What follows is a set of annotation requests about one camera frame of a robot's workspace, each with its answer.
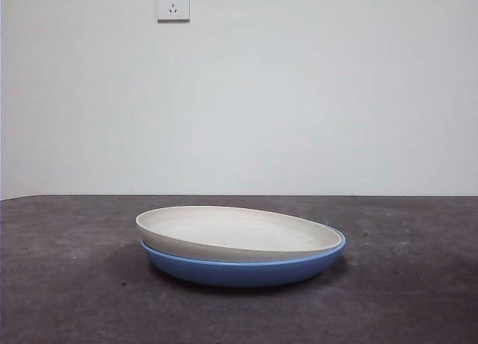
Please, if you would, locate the white round plate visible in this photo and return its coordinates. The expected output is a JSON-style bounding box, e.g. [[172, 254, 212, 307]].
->
[[134, 204, 342, 263]]

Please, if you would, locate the blue round plate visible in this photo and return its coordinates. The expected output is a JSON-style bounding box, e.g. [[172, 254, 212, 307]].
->
[[140, 228, 347, 289]]

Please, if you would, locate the white wall power socket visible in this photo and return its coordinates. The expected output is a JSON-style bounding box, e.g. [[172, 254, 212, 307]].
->
[[156, 0, 190, 23]]

